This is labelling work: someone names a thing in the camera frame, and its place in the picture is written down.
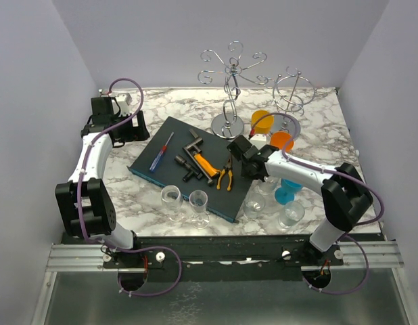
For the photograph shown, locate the blue plastic wine glass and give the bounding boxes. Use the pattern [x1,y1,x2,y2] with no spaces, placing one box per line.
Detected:
[274,179,303,205]

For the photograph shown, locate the yellow handled pliers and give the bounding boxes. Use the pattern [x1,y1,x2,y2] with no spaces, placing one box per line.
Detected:
[216,154,233,192]

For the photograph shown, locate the orange plastic wine glass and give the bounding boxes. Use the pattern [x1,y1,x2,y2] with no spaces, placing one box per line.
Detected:
[269,131,294,152]

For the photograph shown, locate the small dark socket tool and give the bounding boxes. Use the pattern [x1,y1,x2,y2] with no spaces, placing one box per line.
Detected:
[175,155,203,182]

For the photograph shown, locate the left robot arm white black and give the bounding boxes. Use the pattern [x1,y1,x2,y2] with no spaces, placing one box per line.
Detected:
[55,93,149,267]

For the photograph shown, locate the yellow plastic wine glass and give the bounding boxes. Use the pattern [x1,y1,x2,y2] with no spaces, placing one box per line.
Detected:
[251,110,274,135]

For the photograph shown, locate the aluminium mounting rail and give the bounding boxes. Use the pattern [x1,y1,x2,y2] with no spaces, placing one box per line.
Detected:
[46,241,404,272]

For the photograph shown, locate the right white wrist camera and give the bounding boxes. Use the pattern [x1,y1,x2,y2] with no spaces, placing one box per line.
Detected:
[249,133,267,150]

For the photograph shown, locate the dark grey box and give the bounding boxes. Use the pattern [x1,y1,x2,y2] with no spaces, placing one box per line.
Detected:
[129,116,252,223]

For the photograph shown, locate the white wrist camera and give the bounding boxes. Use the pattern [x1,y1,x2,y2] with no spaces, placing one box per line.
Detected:
[112,93,132,116]
[249,133,267,150]

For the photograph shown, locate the grey orange hand tool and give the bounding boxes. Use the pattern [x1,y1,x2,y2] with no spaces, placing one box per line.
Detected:
[183,129,220,186]

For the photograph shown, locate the clear wine glass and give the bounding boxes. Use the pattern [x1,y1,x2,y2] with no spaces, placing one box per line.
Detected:
[243,192,266,220]
[257,177,279,196]
[278,201,305,230]
[189,190,210,230]
[161,185,185,222]

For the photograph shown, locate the blue handled screwdriver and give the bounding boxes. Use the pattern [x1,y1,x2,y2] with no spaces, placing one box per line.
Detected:
[149,131,175,173]

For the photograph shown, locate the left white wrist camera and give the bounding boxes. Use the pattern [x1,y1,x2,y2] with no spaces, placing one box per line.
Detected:
[112,93,132,116]

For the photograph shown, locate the chrome spiral wire rack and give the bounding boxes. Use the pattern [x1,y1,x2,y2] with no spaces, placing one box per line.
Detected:
[270,66,317,135]

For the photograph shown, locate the chrome swirl wine glass rack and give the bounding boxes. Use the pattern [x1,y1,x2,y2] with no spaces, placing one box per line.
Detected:
[198,41,274,140]

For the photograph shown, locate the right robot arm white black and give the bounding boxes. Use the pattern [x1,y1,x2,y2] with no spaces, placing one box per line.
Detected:
[227,135,373,265]

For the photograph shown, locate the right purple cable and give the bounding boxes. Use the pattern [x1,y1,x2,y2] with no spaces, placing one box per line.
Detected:
[250,112,386,295]

